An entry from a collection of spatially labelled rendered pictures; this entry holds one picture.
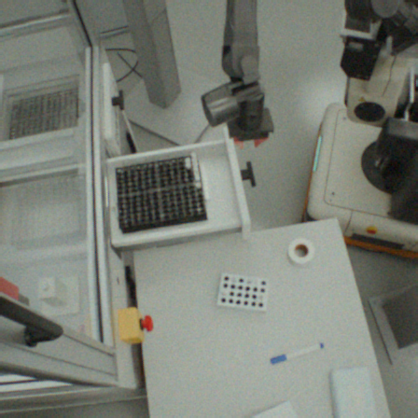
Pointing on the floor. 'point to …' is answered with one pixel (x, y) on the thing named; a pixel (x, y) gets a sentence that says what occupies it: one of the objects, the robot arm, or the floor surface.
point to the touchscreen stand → (163, 79)
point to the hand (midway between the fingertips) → (247, 144)
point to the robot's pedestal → (397, 322)
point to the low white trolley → (251, 326)
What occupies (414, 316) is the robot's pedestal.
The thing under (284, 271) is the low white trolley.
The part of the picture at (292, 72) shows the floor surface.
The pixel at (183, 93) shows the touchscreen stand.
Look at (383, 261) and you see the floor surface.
